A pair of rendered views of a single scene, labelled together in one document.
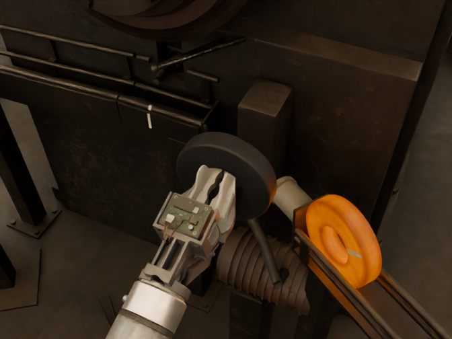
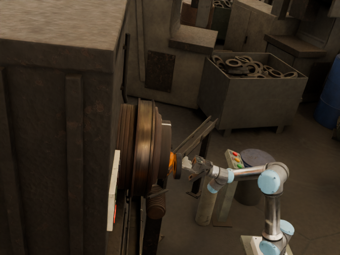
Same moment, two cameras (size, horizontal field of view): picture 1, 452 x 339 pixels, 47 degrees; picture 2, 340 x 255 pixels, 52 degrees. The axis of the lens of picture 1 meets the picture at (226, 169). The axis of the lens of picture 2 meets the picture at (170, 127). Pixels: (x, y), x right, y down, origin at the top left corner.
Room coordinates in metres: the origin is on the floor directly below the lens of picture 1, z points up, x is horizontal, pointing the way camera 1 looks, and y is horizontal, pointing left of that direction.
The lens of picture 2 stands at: (1.46, 1.35, 2.05)
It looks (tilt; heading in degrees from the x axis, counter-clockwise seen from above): 31 degrees down; 238
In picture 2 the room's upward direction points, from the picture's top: 9 degrees clockwise
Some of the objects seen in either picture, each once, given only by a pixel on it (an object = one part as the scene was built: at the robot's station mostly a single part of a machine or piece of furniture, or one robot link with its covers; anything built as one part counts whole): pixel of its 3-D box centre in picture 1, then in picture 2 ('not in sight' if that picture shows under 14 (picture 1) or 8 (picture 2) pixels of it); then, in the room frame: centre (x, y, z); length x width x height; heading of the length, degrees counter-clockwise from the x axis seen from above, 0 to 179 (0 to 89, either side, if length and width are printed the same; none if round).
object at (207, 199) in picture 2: not in sight; (208, 197); (0.04, -0.20, 0.26); 0.12 x 0.12 x 0.52
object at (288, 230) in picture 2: not in sight; (281, 232); (-0.01, 0.46, 0.52); 0.13 x 0.12 x 0.14; 22
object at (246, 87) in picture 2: not in sight; (245, 91); (-1.36, -1.54, 0.39); 1.03 x 0.83 x 0.77; 170
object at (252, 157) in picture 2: not in sight; (251, 178); (-0.51, -0.31, 0.21); 0.32 x 0.32 x 0.43
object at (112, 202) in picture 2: not in sight; (114, 188); (1.07, 0.41, 1.15); 0.26 x 0.02 x 0.18; 65
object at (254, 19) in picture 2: not in sight; (256, 42); (-2.56, -2.81, 0.55); 1.10 x 0.53 x 1.10; 85
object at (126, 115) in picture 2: not in sight; (125, 146); (0.91, 0.11, 1.11); 0.47 x 0.10 x 0.47; 65
